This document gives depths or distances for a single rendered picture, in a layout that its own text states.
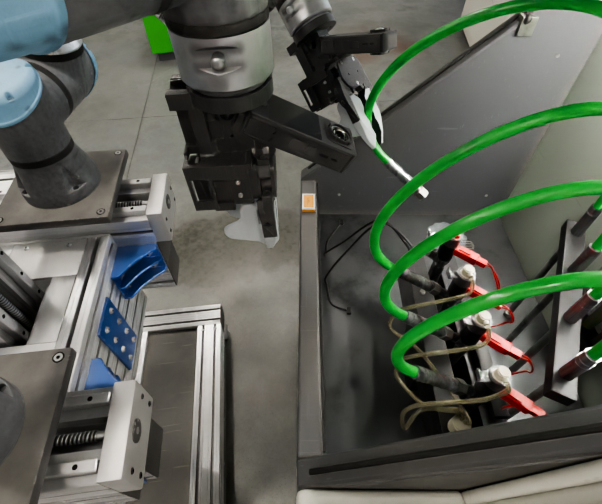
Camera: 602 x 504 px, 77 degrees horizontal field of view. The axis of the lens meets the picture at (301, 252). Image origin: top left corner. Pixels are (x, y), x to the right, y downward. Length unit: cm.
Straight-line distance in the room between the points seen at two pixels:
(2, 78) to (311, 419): 74
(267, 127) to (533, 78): 68
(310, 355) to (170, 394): 90
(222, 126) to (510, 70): 66
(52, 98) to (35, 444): 56
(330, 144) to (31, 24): 23
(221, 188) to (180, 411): 117
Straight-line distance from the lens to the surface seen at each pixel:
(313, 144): 36
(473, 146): 45
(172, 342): 159
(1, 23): 24
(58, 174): 87
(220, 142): 36
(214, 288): 193
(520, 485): 54
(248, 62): 31
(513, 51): 89
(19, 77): 83
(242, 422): 164
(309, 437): 64
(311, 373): 66
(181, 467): 143
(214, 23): 29
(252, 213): 41
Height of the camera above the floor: 157
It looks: 51 degrees down
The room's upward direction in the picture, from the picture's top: straight up
